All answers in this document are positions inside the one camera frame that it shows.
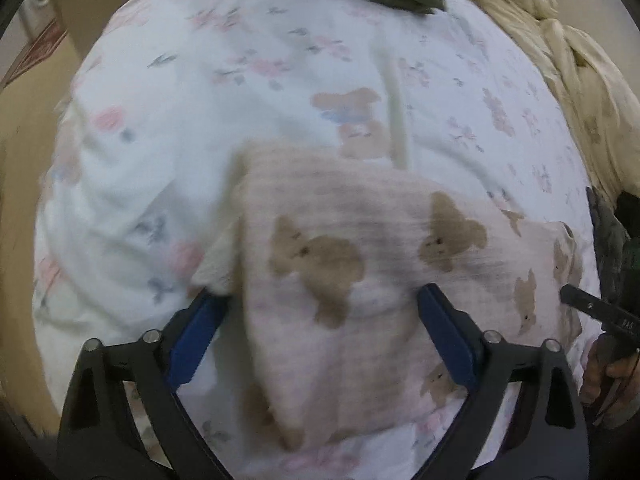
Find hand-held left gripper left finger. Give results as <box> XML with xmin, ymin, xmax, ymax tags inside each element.
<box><xmin>57</xmin><ymin>287</ymin><xmax>231</xmax><ymax>480</ymax></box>

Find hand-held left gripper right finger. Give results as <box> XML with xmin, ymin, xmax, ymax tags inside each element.
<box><xmin>417</xmin><ymin>284</ymin><xmax>591</xmax><ymax>480</ymax></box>

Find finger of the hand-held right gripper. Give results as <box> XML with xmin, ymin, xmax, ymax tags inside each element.
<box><xmin>560</xmin><ymin>285</ymin><xmax>610</xmax><ymax>320</ymax></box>

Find pink bear print pants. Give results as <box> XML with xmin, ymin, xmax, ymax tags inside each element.
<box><xmin>190</xmin><ymin>140</ymin><xmax>586</xmax><ymax>453</ymax></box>

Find person's right hand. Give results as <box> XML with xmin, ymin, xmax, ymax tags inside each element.
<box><xmin>580</xmin><ymin>332</ymin><xmax>640</xmax><ymax>428</ymax></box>

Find grey green crumpled cloth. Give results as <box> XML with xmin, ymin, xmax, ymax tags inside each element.
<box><xmin>586</xmin><ymin>187</ymin><xmax>640</xmax><ymax>311</ymax></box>

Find white floral bed sheet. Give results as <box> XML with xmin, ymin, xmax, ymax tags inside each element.
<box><xmin>32</xmin><ymin>0</ymin><xmax>601</xmax><ymax>480</ymax></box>

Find cream bear print quilt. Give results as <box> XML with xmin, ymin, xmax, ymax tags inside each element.
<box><xmin>450</xmin><ymin>0</ymin><xmax>640</xmax><ymax>201</ymax></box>

